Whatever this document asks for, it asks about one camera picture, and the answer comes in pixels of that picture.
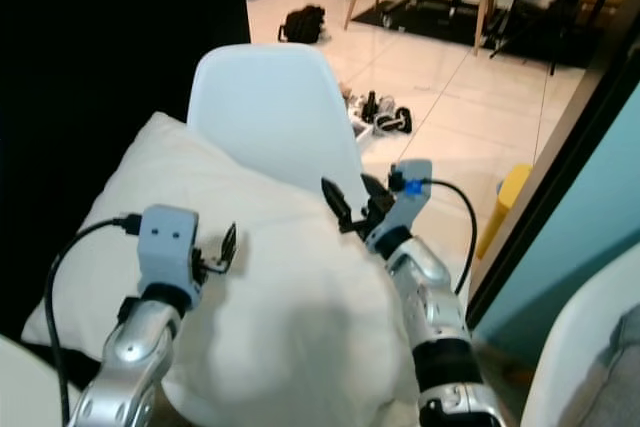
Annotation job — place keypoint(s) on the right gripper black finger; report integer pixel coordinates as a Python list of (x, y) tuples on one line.
[(374, 191), (336, 201)]

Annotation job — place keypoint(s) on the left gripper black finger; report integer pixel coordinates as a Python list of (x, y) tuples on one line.
[(229, 245)]

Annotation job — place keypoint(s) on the large soft fabric pillow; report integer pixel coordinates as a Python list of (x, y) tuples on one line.
[(290, 297)]

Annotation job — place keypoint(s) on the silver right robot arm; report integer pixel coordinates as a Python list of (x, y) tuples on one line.
[(435, 307)]

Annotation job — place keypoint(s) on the black and white shoes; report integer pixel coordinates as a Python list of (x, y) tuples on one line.
[(382, 115)]

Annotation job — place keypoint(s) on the yellow plastic object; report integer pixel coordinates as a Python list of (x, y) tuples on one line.
[(508, 197)]

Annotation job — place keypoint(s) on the black bag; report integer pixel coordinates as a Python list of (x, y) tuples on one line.
[(303, 25)]

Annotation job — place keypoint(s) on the black treadmill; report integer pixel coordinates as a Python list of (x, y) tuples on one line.
[(420, 15)]

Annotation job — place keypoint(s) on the grey cushion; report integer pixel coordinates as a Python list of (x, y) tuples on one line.
[(610, 377)]

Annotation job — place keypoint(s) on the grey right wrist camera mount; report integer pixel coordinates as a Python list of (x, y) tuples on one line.
[(408, 192)]

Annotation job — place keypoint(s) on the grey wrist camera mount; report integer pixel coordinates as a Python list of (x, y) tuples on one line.
[(168, 242), (408, 192)]

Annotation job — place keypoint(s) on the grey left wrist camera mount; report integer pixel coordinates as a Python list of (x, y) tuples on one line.
[(168, 242)]

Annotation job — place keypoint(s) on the black door frame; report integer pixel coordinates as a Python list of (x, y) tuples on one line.
[(570, 147)]

